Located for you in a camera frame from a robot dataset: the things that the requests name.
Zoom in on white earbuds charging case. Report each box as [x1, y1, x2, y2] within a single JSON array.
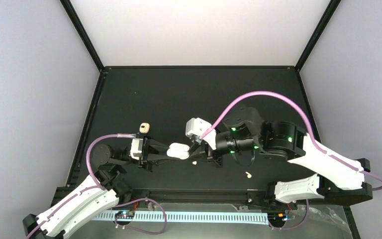
[[166, 142, 190, 160]]

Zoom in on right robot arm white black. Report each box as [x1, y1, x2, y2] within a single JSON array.
[[185, 106, 373, 209]]

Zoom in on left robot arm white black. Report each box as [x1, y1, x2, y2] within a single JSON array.
[[22, 133, 189, 239]]

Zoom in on beige small earbuds case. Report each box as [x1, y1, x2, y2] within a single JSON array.
[[139, 122, 150, 134]]

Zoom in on white earbud lower right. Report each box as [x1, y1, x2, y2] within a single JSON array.
[[245, 172, 252, 179]]

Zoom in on left circuit board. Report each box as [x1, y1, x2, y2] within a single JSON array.
[[115, 210, 135, 220]]

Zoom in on circuit board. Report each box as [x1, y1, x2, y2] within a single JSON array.
[[115, 210, 135, 220], [268, 213, 294, 222]]

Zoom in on right circuit board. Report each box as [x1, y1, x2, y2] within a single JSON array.
[[268, 213, 294, 222]]

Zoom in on clear plastic sheet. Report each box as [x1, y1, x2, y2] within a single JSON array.
[[230, 204, 352, 239]]

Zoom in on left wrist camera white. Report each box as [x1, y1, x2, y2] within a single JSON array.
[[130, 138, 144, 160]]

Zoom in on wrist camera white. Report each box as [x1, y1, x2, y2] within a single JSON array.
[[130, 138, 144, 160], [185, 118, 217, 150]]

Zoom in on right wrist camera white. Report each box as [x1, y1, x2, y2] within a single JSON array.
[[185, 118, 217, 150]]

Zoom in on black front aluminium rail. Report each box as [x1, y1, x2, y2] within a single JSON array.
[[53, 187, 347, 212]]

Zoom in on light blue slotted cable duct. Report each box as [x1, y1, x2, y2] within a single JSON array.
[[92, 210, 269, 225]]

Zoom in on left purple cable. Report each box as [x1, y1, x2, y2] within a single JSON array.
[[26, 133, 136, 239]]

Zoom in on purple cable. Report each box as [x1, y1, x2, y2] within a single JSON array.
[[199, 91, 382, 231], [26, 133, 136, 239]]

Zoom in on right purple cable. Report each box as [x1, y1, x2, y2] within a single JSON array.
[[199, 91, 382, 231]]

